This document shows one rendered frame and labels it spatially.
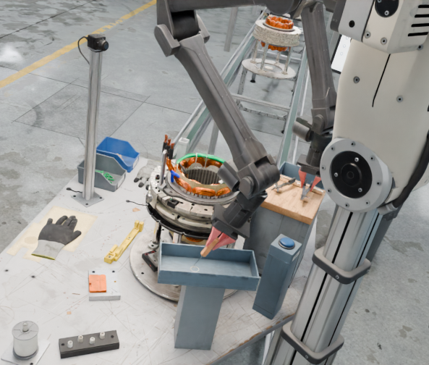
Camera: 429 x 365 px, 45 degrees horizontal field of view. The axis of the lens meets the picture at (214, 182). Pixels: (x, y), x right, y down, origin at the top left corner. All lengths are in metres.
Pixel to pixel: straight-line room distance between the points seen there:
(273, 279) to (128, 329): 0.44
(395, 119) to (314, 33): 0.62
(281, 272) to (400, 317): 1.68
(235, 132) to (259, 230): 0.60
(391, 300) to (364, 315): 0.25
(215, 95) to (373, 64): 0.36
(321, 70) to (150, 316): 0.85
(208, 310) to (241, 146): 0.47
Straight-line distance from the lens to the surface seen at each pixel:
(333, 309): 1.28
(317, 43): 1.51
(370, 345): 2.86
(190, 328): 1.42
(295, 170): 1.86
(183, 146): 1.58
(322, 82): 1.52
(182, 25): 1.18
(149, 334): 1.49
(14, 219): 3.21
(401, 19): 0.75
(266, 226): 1.64
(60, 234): 1.77
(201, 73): 1.15
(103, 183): 2.03
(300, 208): 1.60
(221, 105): 1.13
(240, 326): 1.57
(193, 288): 1.31
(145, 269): 1.65
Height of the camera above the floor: 1.88
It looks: 30 degrees down
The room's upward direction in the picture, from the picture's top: 12 degrees clockwise
